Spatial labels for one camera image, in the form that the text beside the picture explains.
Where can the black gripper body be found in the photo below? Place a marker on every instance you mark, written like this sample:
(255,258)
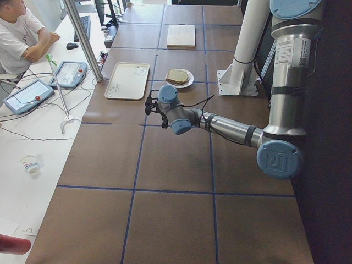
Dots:
(164,119)

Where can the bread slice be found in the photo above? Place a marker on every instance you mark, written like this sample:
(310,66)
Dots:
(178,77)

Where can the white round plate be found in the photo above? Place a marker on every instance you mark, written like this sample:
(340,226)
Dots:
(190,81)

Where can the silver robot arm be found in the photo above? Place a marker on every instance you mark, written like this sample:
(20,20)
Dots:
(294,25)

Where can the cream bear serving tray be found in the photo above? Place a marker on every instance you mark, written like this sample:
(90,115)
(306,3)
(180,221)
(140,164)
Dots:
(128,81)

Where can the wooden cutting board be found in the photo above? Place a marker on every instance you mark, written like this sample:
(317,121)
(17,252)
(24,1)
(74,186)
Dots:
(181,36)

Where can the far blue teach pendant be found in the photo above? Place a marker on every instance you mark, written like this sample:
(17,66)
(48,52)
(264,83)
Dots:
(69,74)

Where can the blue teach pendant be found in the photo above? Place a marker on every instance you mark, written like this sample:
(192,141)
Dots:
(28,97)
(69,74)

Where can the black computer mouse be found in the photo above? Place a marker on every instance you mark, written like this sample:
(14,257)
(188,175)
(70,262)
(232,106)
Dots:
(71,46)

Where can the black keyboard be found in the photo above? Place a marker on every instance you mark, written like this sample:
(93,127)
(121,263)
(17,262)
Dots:
(86,25)

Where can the near blue teach pendant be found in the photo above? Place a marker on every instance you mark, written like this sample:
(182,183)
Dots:
(28,97)

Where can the paper cup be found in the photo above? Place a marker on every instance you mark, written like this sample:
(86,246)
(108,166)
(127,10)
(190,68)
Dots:
(30,164)

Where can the person in white shirt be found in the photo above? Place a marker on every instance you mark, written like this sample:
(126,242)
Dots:
(24,39)

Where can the red cylinder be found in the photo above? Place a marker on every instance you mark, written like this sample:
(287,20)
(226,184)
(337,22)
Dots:
(14,245)

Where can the white camera mast base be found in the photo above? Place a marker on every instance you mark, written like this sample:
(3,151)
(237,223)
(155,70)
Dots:
(240,77)

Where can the aluminium frame post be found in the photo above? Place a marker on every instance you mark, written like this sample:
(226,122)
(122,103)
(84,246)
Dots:
(83,39)

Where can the green handled reacher stick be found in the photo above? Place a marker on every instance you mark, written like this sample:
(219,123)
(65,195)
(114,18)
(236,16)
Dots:
(69,118)

